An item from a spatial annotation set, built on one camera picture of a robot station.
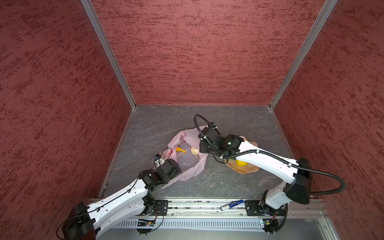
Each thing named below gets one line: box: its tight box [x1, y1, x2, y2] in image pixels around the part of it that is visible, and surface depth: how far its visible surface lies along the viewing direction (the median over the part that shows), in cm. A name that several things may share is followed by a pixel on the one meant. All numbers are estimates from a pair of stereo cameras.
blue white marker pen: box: [220, 199, 245, 211], surface depth 76 cm
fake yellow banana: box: [175, 147, 187, 154], surface depth 96 cm
